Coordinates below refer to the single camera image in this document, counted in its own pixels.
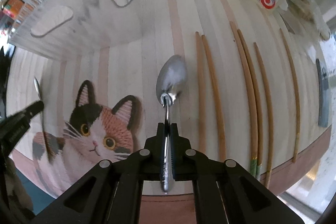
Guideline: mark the grey blue flat block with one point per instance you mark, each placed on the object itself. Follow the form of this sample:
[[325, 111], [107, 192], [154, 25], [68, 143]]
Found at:
[[323, 92]]

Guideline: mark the colourful wall stickers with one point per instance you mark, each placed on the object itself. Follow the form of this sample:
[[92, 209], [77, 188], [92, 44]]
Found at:
[[11, 6]]

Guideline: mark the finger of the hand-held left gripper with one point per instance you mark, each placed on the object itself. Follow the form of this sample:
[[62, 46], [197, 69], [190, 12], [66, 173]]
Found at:
[[34, 107]]

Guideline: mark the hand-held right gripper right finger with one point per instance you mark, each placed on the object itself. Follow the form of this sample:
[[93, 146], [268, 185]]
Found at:
[[176, 158]]

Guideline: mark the brown block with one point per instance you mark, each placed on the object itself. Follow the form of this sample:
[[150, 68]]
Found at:
[[288, 26]]

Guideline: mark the clear plastic utensil container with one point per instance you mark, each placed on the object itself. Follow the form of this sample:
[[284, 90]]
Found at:
[[78, 24]]

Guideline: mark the person's left forearm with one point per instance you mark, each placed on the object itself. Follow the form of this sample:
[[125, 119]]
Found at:
[[11, 182]]

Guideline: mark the bunch of wooden chopsticks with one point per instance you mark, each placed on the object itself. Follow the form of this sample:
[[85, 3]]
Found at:
[[252, 98]]

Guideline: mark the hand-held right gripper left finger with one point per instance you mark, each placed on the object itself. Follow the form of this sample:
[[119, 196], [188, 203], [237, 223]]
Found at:
[[155, 151]]

